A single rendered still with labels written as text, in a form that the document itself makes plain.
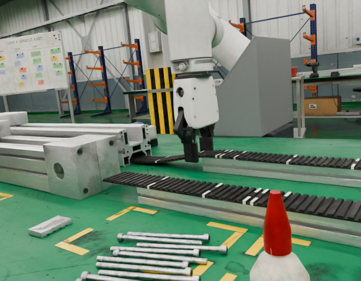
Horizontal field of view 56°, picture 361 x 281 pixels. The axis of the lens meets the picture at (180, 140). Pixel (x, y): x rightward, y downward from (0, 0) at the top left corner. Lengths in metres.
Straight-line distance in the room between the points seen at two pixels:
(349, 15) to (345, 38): 0.47
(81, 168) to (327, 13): 7.95
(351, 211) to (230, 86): 0.69
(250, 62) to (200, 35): 0.36
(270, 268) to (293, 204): 0.21
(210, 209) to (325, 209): 0.15
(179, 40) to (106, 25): 11.36
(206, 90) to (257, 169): 0.18
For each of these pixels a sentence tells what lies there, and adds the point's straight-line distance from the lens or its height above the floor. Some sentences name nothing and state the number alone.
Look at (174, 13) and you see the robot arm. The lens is 0.67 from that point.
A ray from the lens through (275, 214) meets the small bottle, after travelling 0.22.
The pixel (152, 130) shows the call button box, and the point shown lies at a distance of 0.99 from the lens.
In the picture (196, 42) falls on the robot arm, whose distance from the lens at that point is 0.66.
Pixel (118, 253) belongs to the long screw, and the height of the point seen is 0.79.
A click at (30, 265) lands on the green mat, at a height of 0.78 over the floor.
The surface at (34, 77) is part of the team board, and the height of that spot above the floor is 1.22.
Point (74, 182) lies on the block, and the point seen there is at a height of 0.81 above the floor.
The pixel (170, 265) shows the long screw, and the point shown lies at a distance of 0.37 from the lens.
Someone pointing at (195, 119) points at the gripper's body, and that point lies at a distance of 0.65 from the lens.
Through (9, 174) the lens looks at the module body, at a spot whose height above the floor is 0.80.
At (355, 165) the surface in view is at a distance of 0.59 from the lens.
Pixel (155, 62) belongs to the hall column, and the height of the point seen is 1.18.
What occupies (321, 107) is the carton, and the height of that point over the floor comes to 0.33.
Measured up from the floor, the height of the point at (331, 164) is 0.81.
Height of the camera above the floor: 0.97
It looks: 10 degrees down
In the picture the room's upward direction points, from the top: 6 degrees counter-clockwise
